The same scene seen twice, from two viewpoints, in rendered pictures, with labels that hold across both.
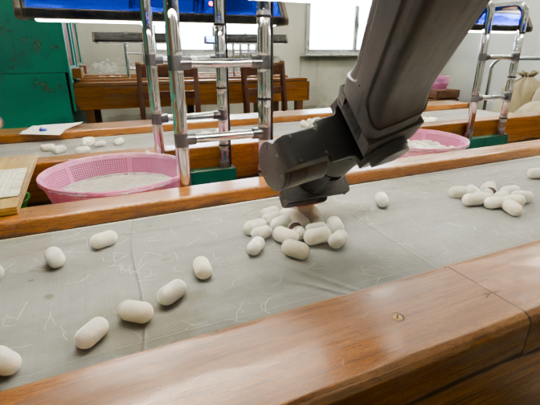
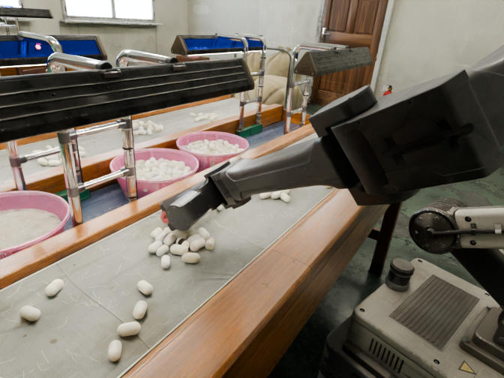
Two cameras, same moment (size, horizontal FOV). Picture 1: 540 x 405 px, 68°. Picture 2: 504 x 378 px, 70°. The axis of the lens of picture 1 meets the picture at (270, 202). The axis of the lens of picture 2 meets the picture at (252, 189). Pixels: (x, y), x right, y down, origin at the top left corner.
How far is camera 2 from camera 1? 33 cm
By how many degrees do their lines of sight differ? 31
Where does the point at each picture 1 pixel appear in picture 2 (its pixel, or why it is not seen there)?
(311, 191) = not seen: hidden behind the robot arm
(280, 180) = (185, 226)
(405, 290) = (261, 270)
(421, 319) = (274, 283)
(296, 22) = not seen: outside the picture
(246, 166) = not seen: hidden behind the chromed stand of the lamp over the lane
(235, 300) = (176, 301)
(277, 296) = (197, 291)
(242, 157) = (90, 176)
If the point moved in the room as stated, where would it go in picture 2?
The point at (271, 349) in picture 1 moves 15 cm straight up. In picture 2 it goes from (221, 322) to (225, 244)
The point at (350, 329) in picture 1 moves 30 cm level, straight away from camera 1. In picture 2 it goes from (248, 299) to (211, 213)
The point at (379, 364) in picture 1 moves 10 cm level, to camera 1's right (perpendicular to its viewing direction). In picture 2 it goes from (268, 311) to (313, 292)
